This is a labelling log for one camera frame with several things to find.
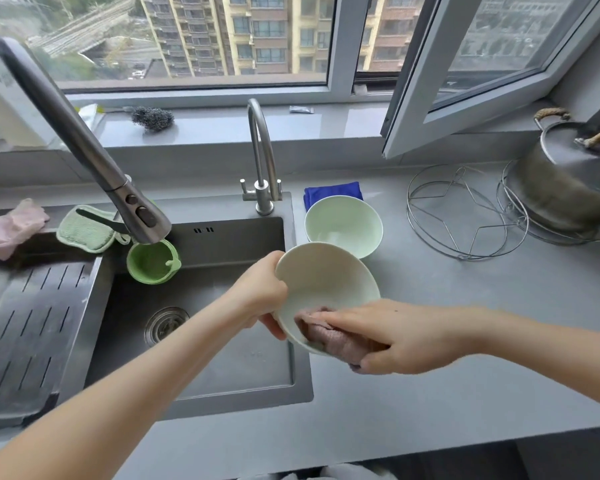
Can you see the person's left hand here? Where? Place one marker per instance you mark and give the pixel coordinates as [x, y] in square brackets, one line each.
[260, 294]

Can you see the person's right hand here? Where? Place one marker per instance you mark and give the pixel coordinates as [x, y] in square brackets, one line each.
[420, 334]

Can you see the pale green bowl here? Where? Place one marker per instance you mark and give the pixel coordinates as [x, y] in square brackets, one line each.
[345, 224]
[325, 279]

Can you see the pink dish cloth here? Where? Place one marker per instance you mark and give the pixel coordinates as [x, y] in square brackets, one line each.
[330, 342]

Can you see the person's right forearm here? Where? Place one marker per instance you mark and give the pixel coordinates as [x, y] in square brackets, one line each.
[555, 354]

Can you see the person's left forearm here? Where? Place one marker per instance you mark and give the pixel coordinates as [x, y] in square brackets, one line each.
[120, 394]

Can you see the dark pull-down kitchen faucet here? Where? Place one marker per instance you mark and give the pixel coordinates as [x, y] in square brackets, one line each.
[80, 139]

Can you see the stainless steel sink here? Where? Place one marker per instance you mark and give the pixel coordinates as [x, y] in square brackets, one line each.
[240, 359]

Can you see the sink drain strainer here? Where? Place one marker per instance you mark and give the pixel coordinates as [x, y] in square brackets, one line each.
[160, 324]

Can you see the green silicone cup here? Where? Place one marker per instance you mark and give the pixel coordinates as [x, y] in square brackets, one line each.
[150, 264]

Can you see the blue cloth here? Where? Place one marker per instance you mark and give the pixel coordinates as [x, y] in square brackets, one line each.
[330, 190]

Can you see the small steel drinking faucet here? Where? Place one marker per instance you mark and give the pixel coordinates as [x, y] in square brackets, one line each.
[260, 144]

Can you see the green sponge pad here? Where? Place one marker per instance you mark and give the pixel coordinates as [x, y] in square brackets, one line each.
[85, 232]

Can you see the small grey sachet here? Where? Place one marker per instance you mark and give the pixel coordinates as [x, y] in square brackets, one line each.
[301, 109]

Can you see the stainless steel pot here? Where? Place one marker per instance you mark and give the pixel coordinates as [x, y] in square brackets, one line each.
[555, 194]

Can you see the steel wool scrubber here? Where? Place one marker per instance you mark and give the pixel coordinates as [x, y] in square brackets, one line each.
[152, 118]

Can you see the steel pot lid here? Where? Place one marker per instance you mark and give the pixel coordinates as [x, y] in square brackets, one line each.
[580, 159]

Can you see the open grey window sash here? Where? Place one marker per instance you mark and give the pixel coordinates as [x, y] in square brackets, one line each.
[415, 94]

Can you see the white plastic packet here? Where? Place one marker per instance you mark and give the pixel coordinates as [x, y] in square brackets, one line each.
[90, 117]

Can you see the steel slotted drain tray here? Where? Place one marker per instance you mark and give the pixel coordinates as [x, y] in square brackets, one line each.
[30, 389]

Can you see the pink rubber glove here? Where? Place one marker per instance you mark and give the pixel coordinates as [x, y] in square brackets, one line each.
[10, 229]

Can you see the yellow apartment building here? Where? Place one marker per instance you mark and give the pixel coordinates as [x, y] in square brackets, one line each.
[260, 34]

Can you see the white pump soap dispenser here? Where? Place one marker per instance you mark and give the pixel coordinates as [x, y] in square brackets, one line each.
[5, 109]

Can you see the grey window frame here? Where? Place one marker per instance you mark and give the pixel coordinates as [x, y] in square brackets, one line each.
[347, 44]

